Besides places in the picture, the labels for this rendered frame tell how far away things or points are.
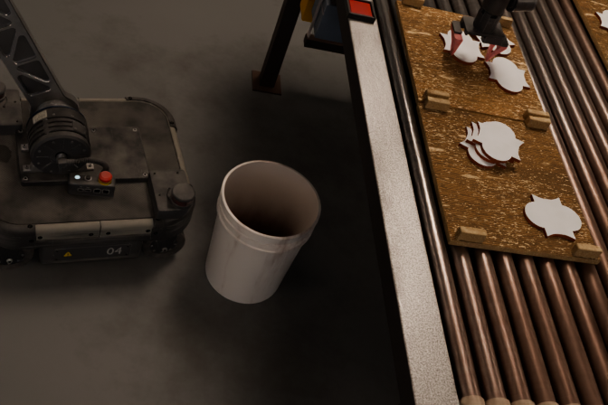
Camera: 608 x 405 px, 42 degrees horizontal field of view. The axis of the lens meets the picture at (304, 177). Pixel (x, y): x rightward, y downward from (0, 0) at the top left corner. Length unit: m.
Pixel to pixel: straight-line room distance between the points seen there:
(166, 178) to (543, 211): 1.13
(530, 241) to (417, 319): 0.35
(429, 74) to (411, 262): 0.60
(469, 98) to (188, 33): 1.68
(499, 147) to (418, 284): 0.45
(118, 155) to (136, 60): 0.82
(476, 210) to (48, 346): 1.26
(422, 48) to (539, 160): 0.42
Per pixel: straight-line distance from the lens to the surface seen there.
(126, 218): 2.32
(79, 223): 2.29
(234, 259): 2.34
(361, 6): 2.13
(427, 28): 2.15
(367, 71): 1.94
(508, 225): 1.71
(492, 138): 1.85
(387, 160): 1.73
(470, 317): 1.54
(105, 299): 2.44
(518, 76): 2.13
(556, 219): 1.79
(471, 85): 2.02
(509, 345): 1.54
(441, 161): 1.76
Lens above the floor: 2.04
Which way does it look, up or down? 44 degrees down
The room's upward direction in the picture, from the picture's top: 23 degrees clockwise
